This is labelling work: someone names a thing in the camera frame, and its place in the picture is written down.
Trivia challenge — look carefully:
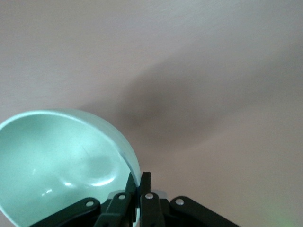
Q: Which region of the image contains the brown table cloth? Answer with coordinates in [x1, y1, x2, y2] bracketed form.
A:
[0, 0, 303, 227]

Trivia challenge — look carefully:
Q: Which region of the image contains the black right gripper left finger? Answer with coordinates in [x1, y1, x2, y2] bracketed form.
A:
[30, 172, 141, 227]

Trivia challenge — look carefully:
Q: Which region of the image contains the light green bowl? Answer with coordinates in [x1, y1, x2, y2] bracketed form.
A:
[0, 108, 141, 227]

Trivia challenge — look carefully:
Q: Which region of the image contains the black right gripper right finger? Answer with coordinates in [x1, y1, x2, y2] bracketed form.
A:
[140, 172, 240, 227]

